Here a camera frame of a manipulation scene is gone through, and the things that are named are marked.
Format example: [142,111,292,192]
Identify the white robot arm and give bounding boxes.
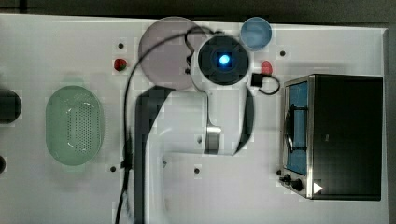
[134,34,254,224]

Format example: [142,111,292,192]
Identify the silver black toaster oven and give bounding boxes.
[277,74,384,201]

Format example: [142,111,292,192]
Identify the round lilac plate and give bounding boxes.
[138,17,196,91]

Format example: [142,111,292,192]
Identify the pink toy strawberry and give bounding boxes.
[261,61,273,75]

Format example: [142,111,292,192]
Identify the red green toy strawberry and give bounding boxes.
[113,59,128,72]

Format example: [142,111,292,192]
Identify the blue bowl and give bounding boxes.
[240,17,272,50]

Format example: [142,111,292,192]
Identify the green perforated colander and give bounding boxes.
[46,86,105,166]

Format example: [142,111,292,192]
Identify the black round pan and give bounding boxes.
[0,89,21,124]

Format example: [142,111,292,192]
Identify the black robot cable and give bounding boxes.
[114,25,225,224]

